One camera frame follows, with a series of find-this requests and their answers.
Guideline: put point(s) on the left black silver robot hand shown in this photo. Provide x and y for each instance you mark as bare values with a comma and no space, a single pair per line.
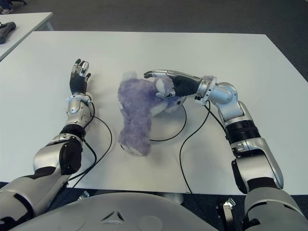
78,83

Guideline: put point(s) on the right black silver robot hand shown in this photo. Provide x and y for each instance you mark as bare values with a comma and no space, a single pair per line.
186,84

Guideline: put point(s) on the purple plush bunny doll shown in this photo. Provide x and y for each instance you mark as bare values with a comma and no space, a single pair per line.
134,108

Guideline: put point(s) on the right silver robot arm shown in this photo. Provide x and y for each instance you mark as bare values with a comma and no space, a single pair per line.
252,154

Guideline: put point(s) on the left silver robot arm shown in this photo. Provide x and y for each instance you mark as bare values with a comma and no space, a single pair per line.
45,158

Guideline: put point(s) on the white plate with black rim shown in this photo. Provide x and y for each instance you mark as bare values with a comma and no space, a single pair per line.
166,125

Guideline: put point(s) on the white side table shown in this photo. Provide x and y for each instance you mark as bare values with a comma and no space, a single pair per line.
26,21

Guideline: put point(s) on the black handheld controller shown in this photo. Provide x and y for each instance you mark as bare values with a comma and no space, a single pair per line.
7,29

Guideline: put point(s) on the grey robot torso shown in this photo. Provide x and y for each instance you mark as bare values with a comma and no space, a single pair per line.
115,211

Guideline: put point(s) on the grey table pedestal base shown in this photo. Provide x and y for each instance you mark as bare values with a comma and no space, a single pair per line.
175,197

